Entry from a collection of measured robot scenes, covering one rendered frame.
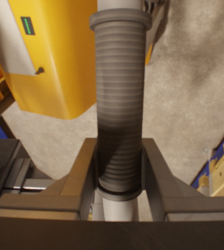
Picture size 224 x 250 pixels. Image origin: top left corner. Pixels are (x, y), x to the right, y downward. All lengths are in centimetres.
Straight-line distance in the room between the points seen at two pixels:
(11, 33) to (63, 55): 20
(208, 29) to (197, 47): 14
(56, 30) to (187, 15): 99
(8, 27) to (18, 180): 63
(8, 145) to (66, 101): 60
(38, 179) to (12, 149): 5
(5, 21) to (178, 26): 110
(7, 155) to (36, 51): 55
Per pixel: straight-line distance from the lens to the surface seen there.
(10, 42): 81
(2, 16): 78
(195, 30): 148
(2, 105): 99
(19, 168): 24
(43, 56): 74
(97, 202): 19
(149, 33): 63
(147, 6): 108
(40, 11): 68
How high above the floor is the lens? 142
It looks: 41 degrees down
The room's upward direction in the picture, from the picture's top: 157 degrees counter-clockwise
